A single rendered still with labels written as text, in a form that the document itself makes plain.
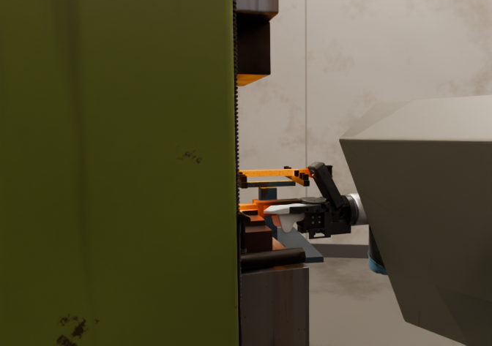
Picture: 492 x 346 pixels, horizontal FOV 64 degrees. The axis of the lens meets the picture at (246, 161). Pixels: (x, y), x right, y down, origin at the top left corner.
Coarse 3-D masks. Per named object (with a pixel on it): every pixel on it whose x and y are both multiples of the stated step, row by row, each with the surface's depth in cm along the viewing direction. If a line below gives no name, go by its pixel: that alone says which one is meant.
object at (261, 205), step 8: (256, 200) 87; (264, 200) 88; (272, 200) 88; (280, 200) 88; (288, 200) 88; (296, 200) 88; (240, 208) 85; (248, 208) 85; (256, 208) 85; (264, 208) 87; (264, 216) 86
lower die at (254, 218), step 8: (248, 216) 83; (256, 216) 83; (248, 224) 78; (256, 224) 79; (264, 224) 79; (240, 232) 74; (248, 232) 74; (256, 232) 74; (264, 232) 75; (240, 240) 74; (248, 240) 74; (256, 240) 74; (264, 240) 75; (248, 248) 74; (256, 248) 74; (264, 248) 75
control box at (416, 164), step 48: (480, 96) 36; (384, 144) 37; (432, 144) 33; (480, 144) 30; (384, 192) 40; (432, 192) 36; (480, 192) 33; (384, 240) 45; (432, 240) 40; (480, 240) 36; (432, 288) 44; (480, 288) 39; (480, 336) 43
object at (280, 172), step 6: (306, 168) 150; (330, 168) 149; (246, 174) 145; (252, 174) 145; (258, 174) 145; (264, 174) 146; (270, 174) 146; (276, 174) 146; (282, 174) 146; (288, 174) 147; (330, 174) 149
